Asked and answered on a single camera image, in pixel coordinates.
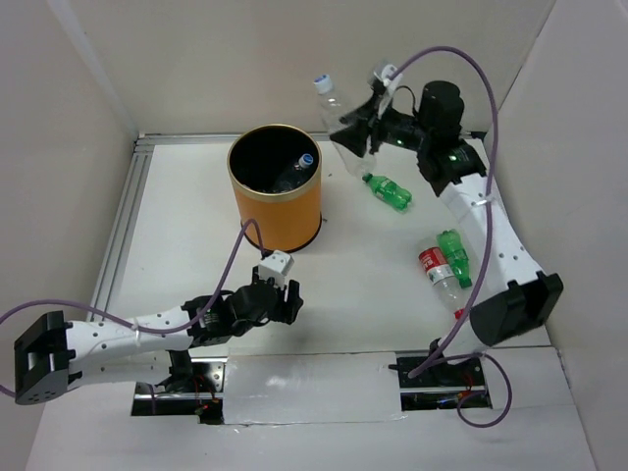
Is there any small green soda bottle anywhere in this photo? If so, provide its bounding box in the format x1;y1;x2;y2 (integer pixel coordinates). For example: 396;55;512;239
361;173;412;212

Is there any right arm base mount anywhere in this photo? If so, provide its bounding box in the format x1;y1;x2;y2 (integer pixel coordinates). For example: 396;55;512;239
388;352;492;412

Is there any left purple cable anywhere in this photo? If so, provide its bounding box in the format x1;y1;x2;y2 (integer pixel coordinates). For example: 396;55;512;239
0;219;269;398

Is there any orange cylindrical bin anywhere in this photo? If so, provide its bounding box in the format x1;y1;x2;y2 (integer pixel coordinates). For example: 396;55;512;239
227;124;323;252

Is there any clear bottle white cap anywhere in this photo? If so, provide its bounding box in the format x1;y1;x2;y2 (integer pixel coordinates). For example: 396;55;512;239
313;74;376;180

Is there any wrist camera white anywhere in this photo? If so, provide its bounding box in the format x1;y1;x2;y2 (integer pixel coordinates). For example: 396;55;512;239
368;59;403;116
257;250;294;288

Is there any clear bottle front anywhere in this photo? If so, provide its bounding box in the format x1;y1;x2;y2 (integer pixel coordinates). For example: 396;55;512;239
271;153;315;193

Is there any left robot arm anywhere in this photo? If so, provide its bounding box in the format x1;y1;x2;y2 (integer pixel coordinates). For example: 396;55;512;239
14;277;303;405

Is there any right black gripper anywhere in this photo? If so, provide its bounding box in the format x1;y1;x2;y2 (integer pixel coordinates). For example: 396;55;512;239
329;92;431;159

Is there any shiny white tape sheet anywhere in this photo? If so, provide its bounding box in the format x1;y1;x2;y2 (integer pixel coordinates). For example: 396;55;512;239
223;353;403;425

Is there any red label red cap bottle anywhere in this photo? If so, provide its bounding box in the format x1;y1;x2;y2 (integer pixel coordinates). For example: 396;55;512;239
418;246;466;320

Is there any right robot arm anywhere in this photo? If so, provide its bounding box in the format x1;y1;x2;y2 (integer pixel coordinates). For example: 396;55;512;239
330;79;563;385

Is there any green bottle under right arm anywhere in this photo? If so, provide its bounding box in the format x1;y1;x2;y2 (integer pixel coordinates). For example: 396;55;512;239
437;230;473;288

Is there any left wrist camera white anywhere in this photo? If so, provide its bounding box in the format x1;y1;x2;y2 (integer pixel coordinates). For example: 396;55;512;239
257;250;294;288

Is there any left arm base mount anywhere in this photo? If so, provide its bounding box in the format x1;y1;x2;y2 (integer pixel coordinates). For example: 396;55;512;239
131;356;228;426

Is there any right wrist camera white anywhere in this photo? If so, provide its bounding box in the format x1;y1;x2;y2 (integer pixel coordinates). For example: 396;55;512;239
368;59;403;116

